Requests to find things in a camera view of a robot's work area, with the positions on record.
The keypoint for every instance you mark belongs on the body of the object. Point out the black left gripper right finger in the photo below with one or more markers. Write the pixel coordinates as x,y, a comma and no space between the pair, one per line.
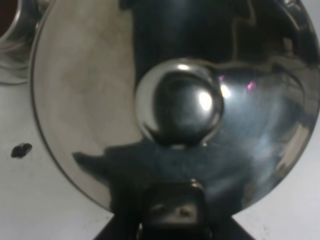
224,227

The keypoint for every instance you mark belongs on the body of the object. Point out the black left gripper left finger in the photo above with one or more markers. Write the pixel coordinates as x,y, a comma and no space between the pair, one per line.
120,228

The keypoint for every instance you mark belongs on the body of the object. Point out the stainless steel teapot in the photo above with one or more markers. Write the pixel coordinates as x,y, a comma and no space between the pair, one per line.
166,110

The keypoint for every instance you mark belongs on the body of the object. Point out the right steel teacup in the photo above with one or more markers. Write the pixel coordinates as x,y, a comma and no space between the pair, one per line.
19,20

